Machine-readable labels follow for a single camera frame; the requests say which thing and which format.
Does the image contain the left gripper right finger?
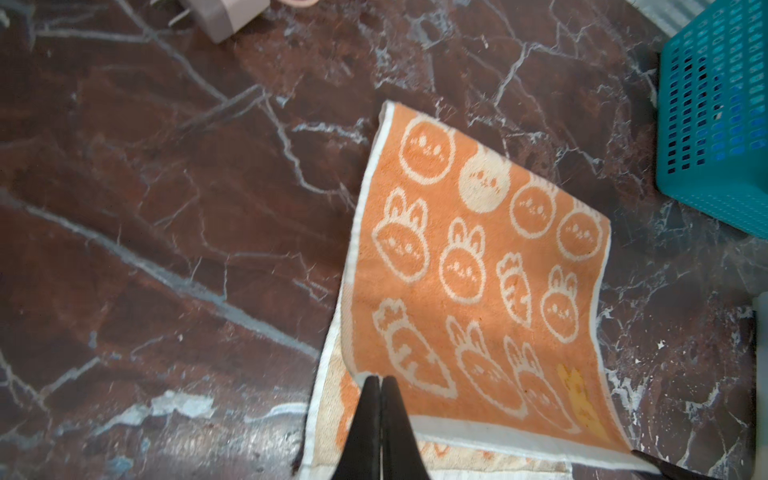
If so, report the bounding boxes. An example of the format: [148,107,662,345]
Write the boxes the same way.
[380,376,430,480]

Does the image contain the orange patterned towel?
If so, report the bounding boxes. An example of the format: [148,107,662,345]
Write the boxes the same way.
[299,101,651,479]

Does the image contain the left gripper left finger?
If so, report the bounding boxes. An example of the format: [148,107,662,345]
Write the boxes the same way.
[331,376,382,480]

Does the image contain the teal plastic basket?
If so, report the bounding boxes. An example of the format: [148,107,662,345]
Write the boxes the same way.
[656,0,767,239]

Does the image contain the pink plug adapter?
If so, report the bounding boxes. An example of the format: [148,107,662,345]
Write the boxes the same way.
[168,0,270,44]

